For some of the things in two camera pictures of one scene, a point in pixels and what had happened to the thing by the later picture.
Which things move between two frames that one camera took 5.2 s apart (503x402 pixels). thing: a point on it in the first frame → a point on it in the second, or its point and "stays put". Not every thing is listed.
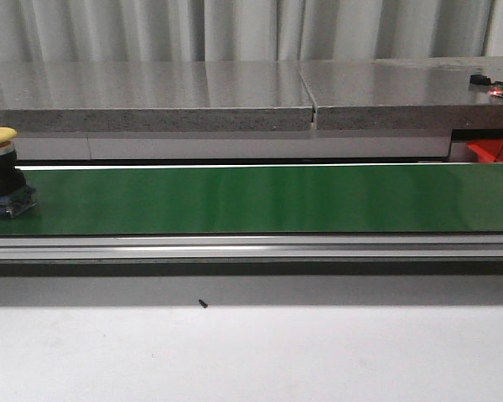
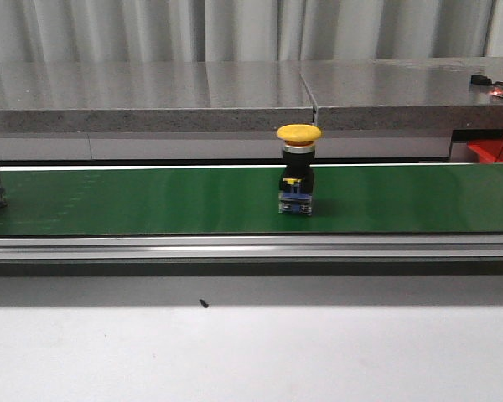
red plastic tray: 487,150 stays put
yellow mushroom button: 5,190 → 297,172
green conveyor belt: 268,199 stays put
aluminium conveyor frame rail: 250,247 stays put
